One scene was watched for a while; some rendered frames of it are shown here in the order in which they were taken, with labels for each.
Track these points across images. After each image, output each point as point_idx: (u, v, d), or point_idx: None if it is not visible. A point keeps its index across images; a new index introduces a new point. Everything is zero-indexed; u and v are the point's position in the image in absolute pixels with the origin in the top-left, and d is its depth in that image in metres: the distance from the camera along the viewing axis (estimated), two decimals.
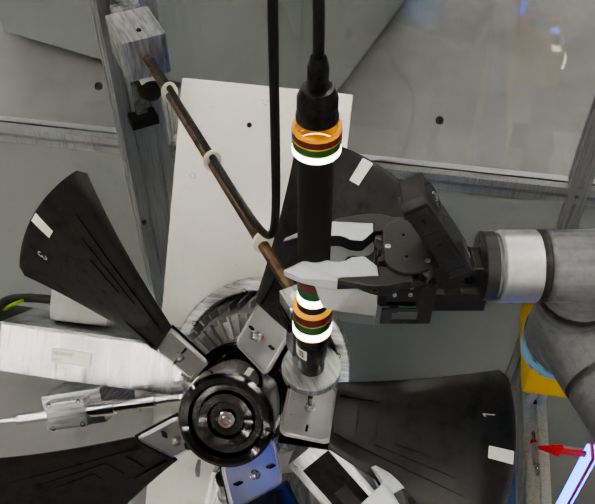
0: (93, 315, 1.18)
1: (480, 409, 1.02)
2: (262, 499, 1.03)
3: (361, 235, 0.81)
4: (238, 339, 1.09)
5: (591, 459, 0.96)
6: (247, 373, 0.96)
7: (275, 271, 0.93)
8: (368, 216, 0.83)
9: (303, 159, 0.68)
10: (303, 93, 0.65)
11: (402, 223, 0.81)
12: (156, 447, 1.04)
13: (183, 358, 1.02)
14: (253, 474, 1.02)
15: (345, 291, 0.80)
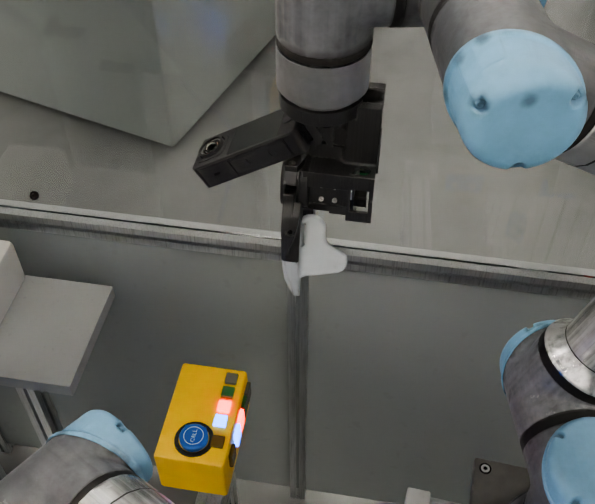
0: None
1: None
2: None
3: None
4: None
5: None
6: None
7: None
8: None
9: None
10: None
11: None
12: None
13: None
14: None
15: (317, 249, 0.73)
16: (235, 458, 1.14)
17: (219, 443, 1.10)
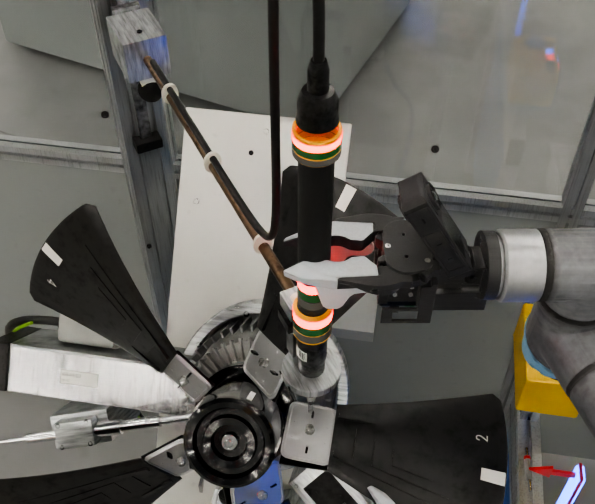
0: (100, 337, 1.22)
1: None
2: (160, 474, 1.08)
3: (361, 235, 0.81)
4: None
5: (580, 480, 1.00)
6: (278, 446, 1.01)
7: (275, 272, 0.93)
8: (368, 216, 0.83)
9: (303, 161, 0.68)
10: (303, 96, 0.65)
11: (402, 223, 0.81)
12: (170, 364, 1.06)
13: (264, 367, 1.05)
14: (180, 461, 1.07)
15: (345, 291, 0.80)
16: None
17: None
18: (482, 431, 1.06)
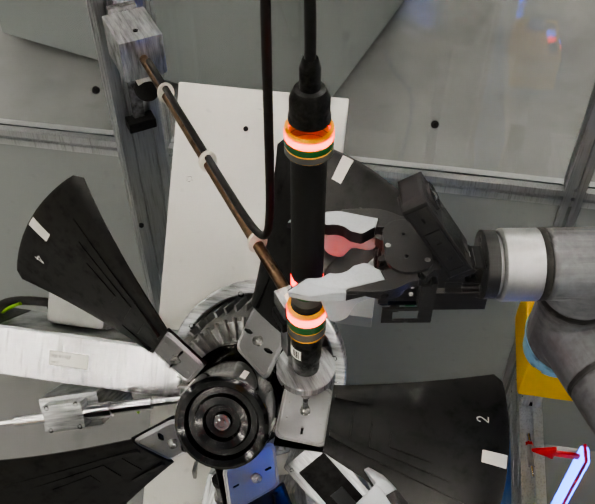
0: (90, 318, 1.18)
1: None
2: (152, 456, 1.05)
3: (362, 228, 0.81)
4: None
5: (585, 461, 0.97)
6: (272, 426, 0.97)
7: (270, 271, 0.93)
8: (375, 211, 0.83)
9: (295, 159, 0.68)
10: (295, 94, 0.65)
11: (402, 222, 0.81)
12: (161, 342, 1.03)
13: (258, 345, 1.01)
14: (172, 443, 1.04)
15: (351, 301, 0.79)
16: None
17: None
18: (483, 412, 1.02)
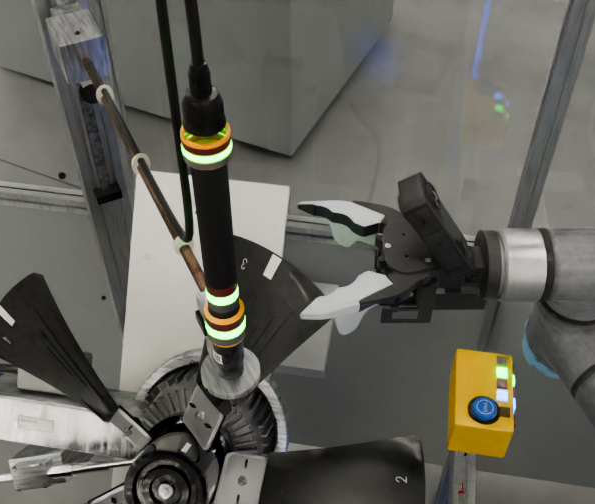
0: None
1: None
2: None
3: (366, 221, 0.82)
4: (230, 437, 1.21)
5: None
6: (210, 494, 1.10)
7: (193, 275, 0.93)
8: (384, 208, 0.83)
9: (192, 164, 0.68)
10: (186, 99, 0.65)
11: (402, 222, 0.81)
12: (115, 416, 1.16)
13: (200, 419, 1.14)
14: None
15: (360, 311, 0.78)
16: None
17: (507, 413, 1.34)
18: (402, 472, 1.13)
